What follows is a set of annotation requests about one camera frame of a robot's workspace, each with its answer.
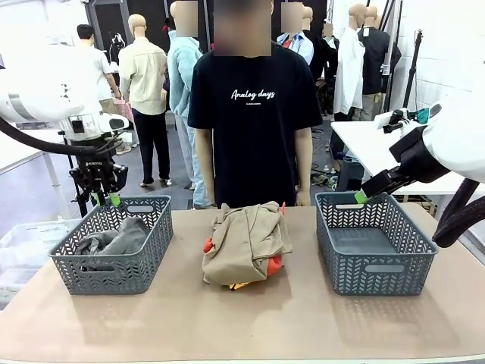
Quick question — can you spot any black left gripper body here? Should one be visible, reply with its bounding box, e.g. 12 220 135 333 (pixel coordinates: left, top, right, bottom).
77 150 116 183

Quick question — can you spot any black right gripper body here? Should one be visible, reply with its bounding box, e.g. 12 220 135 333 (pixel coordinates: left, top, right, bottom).
389 124 452 184

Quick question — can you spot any dark gray garment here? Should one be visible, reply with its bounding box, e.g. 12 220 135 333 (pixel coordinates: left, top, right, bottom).
74 215 151 272

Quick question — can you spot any orange printed t-shirt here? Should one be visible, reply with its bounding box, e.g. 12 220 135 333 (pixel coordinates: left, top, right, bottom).
203 202 286 292

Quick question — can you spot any beige garment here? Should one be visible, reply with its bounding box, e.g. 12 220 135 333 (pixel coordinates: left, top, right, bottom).
201 200 294 286

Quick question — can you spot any person's right forearm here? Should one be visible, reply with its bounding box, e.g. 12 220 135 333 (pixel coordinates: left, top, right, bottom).
194 127 217 195

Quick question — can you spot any person's left forearm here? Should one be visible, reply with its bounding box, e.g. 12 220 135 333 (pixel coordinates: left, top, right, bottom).
294 127 314 193

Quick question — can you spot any white side table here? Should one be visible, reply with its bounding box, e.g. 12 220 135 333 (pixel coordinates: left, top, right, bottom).
330 120 485 195

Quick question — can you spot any table with pink checkered cloth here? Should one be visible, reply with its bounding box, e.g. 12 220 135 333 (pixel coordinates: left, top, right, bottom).
112 98 134 123

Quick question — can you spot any black light stand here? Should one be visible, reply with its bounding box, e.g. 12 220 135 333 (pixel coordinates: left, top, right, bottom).
401 29 424 111

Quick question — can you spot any gray plastic lattice basket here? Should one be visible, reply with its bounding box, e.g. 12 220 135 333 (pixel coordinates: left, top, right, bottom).
48 194 174 296
314 191 440 297

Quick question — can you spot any clear plastic storage box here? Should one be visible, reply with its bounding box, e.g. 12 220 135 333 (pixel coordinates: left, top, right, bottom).
0 218 83 301

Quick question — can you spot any background person in white shirt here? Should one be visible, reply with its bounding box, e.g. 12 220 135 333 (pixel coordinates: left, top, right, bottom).
74 24 123 115

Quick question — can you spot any mannequin in black shirt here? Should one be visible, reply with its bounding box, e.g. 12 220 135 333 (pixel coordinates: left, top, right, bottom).
358 5 402 115

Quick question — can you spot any mannequin in cream jacket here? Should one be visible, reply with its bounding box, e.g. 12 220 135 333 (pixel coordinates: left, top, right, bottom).
118 14 171 187

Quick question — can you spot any mannequin in white shirt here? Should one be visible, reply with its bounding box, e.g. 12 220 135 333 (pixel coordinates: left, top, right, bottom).
333 3 367 122

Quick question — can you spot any mannequin in dark jacket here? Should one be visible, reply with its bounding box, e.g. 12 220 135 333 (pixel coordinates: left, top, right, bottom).
302 7 341 117

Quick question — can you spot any person in black t-shirt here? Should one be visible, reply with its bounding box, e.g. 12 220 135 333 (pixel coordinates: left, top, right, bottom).
187 0 324 209

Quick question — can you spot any mannequin in blue shirt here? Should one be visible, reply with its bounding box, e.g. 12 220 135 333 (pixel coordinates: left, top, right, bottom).
275 3 315 66

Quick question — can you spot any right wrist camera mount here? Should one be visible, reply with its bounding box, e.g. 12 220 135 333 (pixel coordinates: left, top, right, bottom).
374 108 413 134

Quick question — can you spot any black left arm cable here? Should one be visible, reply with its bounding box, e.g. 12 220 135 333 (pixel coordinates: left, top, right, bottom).
0 116 111 156

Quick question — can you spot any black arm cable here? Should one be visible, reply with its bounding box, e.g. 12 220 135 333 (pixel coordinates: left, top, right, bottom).
0 116 111 156
431 177 485 249

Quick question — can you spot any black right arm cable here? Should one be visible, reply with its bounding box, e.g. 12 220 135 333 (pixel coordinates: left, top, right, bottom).
431 177 485 249

